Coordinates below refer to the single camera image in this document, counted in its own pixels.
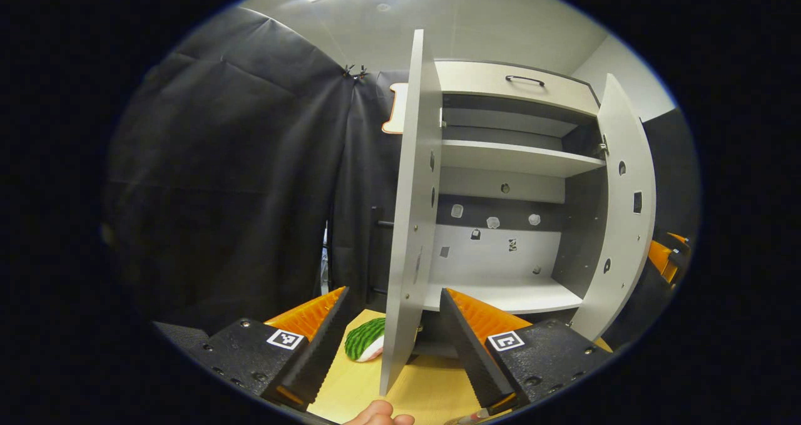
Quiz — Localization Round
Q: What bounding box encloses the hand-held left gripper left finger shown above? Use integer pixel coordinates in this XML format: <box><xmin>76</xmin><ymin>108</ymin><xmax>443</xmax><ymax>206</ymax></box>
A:
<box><xmin>188</xmin><ymin>287</ymin><xmax>352</xmax><ymax>411</ymax></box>

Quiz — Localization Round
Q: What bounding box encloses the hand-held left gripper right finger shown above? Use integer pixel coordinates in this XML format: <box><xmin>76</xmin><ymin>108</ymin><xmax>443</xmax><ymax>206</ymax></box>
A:
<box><xmin>440</xmin><ymin>288</ymin><xmax>613</xmax><ymax>413</ymax></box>

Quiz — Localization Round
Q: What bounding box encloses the white cabinet door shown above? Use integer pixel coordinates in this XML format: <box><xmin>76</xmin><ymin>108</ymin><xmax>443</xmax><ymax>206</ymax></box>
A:
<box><xmin>379</xmin><ymin>29</ymin><xmax>444</xmax><ymax>397</ymax></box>
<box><xmin>568</xmin><ymin>73</ymin><xmax>658</xmax><ymax>342</ymax></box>

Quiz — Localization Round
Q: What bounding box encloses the white and grey cabinet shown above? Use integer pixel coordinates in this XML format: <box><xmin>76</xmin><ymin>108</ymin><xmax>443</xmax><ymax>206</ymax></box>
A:
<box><xmin>413</xmin><ymin>59</ymin><xmax>611</xmax><ymax>360</ymax></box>

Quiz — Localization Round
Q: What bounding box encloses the white cabinet shelf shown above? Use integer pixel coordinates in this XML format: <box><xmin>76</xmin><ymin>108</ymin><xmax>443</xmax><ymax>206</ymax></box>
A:
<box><xmin>441</xmin><ymin>140</ymin><xmax>606</xmax><ymax>178</ymax></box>

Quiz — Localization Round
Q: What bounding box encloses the white cabinet drawer front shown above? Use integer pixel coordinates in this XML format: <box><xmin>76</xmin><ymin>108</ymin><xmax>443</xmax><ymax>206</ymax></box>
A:
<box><xmin>435</xmin><ymin>60</ymin><xmax>600</xmax><ymax>118</ymax></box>

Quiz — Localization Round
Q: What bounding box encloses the watermelon slice toy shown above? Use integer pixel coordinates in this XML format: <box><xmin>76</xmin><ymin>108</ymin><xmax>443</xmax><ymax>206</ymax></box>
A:
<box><xmin>345</xmin><ymin>317</ymin><xmax>387</xmax><ymax>363</ymax></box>

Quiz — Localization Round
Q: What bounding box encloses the black backdrop cloth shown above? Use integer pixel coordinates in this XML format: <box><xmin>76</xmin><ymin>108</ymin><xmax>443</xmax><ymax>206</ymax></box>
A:
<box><xmin>641</xmin><ymin>108</ymin><xmax>700</xmax><ymax>244</ymax></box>
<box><xmin>103</xmin><ymin>6</ymin><xmax>411</xmax><ymax>338</ymax></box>

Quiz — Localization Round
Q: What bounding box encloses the black door handle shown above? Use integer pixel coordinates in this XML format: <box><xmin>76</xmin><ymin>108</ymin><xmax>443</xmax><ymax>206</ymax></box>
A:
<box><xmin>370</xmin><ymin>206</ymin><xmax>396</xmax><ymax>300</ymax></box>

